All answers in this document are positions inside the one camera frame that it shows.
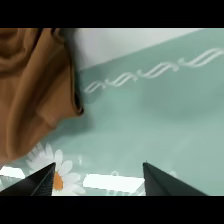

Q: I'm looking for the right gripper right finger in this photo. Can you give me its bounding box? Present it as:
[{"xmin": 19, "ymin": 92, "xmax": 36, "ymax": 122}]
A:
[{"xmin": 142, "ymin": 161, "xmax": 208, "ymax": 197}]

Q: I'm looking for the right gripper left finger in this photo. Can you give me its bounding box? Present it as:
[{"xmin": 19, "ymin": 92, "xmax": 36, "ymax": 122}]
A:
[{"xmin": 0, "ymin": 162, "xmax": 57, "ymax": 197}]

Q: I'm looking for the brown garment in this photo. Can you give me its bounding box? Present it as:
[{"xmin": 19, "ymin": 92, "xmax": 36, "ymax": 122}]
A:
[{"xmin": 0, "ymin": 27, "xmax": 85, "ymax": 166}]

